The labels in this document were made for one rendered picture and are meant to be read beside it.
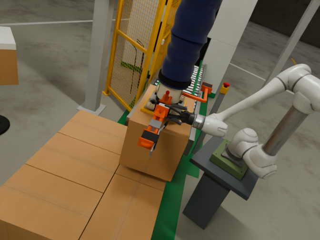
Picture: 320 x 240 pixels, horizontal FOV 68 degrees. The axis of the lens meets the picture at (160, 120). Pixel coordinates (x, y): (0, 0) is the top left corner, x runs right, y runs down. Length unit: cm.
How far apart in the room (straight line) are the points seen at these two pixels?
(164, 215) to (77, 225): 103
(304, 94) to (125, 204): 129
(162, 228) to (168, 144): 102
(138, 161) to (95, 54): 166
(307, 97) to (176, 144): 79
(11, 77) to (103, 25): 107
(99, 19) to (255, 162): 212
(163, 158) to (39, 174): 86
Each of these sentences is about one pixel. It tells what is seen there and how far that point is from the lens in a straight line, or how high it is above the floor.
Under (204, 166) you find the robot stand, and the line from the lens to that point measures 190.
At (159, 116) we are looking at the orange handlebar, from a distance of 137.
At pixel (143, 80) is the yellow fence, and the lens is 298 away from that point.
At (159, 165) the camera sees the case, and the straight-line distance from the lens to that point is 169.
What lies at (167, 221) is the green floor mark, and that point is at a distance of 242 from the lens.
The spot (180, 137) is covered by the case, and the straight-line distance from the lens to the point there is 152.
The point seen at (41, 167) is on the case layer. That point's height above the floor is 54.
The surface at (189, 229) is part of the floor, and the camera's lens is 246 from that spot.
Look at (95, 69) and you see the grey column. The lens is 308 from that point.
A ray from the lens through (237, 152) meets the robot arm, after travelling 190.
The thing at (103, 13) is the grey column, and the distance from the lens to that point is 285.
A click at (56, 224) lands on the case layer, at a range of 165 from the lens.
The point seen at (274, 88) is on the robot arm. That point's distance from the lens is 156.
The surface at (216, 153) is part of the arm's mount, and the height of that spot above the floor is 82.
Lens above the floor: 197
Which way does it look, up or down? 34 degrees down
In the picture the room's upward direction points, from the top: 18 degrees clockwise
